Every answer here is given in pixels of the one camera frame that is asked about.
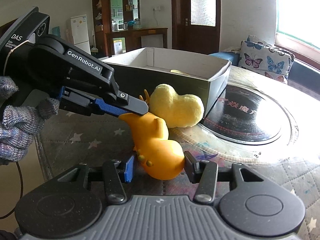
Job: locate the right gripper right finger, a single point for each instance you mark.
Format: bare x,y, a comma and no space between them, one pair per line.
240,202

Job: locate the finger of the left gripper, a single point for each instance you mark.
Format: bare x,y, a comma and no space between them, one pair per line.
123,103
78,102

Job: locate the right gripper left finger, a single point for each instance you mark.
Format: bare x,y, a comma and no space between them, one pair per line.
72,204

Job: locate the yellow plush chick toy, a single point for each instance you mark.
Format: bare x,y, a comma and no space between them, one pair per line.
176,110

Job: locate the orange rubber toy animal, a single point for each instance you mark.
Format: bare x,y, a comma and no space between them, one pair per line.
160,157

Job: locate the grey knit gloved left hand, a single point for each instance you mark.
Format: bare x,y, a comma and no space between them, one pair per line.
19,124

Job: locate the white cardboard storage box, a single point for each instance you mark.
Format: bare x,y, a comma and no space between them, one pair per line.
188,73

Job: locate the grey star quilted mat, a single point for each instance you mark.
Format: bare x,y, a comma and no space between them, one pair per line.
291,161

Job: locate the white refrigerator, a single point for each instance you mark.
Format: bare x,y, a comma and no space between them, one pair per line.
78,32

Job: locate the dark wooden side table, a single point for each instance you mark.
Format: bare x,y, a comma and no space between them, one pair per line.
133,38

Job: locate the dark wooden shelf cabinet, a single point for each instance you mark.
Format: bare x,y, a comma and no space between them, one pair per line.
112,16

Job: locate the blue sofa armrest cover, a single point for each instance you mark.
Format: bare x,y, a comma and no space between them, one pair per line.
234,58

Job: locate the dark wooden door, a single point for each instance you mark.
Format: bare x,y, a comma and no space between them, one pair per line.
196,25

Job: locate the butterfly print pillow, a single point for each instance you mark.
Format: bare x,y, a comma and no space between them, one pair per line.
265,59

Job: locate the dark blue sofa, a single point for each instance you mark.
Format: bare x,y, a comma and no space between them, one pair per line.
305,78

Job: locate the window with green frame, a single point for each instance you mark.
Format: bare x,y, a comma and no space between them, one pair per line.
299,19

